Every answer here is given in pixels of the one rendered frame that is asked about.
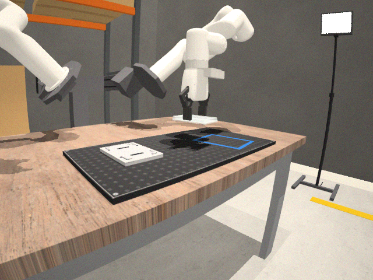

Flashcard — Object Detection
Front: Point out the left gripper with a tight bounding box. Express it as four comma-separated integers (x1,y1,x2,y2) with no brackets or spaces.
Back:
179,68,210,121

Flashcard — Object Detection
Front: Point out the black perforated breadboard plate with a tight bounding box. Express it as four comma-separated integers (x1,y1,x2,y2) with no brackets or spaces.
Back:
62,127,276,205

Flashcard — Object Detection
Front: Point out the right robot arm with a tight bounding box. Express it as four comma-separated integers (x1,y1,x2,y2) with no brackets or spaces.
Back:
0,0,69,92

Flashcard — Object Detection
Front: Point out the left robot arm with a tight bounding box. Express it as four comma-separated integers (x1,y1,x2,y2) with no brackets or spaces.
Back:
150,6,254,82

